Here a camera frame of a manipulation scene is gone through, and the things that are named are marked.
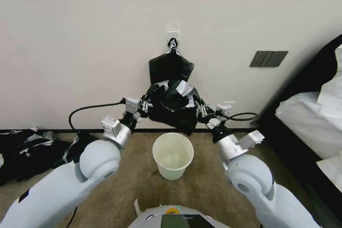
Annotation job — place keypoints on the flat black trash bag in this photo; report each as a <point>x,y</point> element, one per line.
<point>171,67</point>

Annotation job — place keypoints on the pile of black trash bags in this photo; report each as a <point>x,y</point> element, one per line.
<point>32,153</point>

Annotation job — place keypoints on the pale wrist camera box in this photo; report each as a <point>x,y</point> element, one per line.
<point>224,110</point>
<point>132,105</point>

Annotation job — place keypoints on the black trash bag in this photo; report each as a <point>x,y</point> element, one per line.
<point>173,105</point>
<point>171,67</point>

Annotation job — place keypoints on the white wall hook plate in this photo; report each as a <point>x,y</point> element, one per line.
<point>172,30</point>

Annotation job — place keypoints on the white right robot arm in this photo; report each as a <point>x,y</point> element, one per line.
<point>256,182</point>

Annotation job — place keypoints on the black bed frame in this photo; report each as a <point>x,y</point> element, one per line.
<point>291,83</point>

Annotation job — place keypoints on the white bedding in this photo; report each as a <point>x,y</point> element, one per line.
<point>307,121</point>

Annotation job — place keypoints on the dark grey wall socket panel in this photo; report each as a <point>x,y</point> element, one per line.
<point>268,58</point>

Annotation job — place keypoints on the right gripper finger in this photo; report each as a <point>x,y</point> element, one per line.
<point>203,113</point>
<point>206,105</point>

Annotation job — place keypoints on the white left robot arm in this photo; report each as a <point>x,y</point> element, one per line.
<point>58,185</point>

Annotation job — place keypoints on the white robot front shell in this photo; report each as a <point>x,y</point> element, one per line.
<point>173,218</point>

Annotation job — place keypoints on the black metal clip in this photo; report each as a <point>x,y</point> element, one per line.
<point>172,45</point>

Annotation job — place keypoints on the white plastic trash bin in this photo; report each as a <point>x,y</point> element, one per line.
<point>173,158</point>

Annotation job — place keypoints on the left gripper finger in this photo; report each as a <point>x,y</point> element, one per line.
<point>143,104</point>
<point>142,114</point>

